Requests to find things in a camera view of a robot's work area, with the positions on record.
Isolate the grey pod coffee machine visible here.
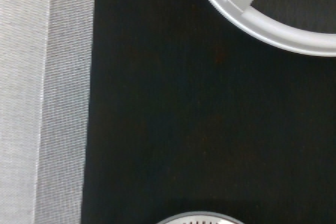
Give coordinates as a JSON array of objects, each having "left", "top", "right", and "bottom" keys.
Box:
[{"left": 158, "top": 211, "right": 245, "bottom": 224}]

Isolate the white two-tier round shelf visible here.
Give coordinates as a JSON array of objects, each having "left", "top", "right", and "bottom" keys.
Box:
[{"left": 209, "top": 0, "right": 336, "bottom": 57}]

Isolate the black tablecloth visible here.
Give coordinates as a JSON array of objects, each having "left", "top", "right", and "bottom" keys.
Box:
[{"left": 81, "top": 0, "right": 336, "bottom": 224}]

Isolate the grey woven placemat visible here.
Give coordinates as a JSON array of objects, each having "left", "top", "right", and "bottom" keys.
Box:
[{"left": 0, "top": 0, "right": 95, "bottom": 224}]

